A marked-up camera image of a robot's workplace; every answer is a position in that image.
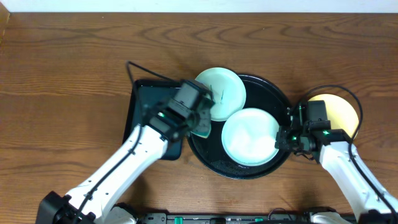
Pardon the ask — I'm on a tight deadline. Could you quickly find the black left camera cable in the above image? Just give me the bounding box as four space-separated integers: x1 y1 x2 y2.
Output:
125 60 178 94

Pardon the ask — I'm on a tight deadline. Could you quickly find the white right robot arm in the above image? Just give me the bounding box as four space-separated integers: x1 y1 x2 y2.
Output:
275 121 397 223

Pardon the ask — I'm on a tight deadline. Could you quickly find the green yellow sponge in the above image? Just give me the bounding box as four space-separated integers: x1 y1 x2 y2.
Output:
191 110 211 138

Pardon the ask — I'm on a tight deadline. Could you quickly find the rectangular black tray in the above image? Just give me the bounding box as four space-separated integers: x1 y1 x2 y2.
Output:
123 79 182 161

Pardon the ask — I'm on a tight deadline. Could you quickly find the black camera cable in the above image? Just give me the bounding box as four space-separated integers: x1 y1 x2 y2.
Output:
125 60 178 94
290 84 398 215

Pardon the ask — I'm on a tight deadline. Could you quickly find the black right camera cable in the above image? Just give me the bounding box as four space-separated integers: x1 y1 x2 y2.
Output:
290 84 398 215

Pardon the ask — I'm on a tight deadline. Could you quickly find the mint plate with curved mark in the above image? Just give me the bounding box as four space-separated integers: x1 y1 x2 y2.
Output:
195 67 246 121

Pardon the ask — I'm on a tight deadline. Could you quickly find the round black tray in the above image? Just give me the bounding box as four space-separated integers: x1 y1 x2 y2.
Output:
187 74 291 179

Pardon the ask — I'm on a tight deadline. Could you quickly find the mint plate with straight mark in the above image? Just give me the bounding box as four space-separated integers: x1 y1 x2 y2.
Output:
221 108 279 167

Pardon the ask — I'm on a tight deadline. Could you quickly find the yellow plate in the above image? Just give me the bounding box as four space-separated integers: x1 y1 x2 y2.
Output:
309 94 359 138

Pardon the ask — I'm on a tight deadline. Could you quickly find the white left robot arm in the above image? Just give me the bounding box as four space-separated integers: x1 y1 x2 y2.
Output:
36 94 214 223

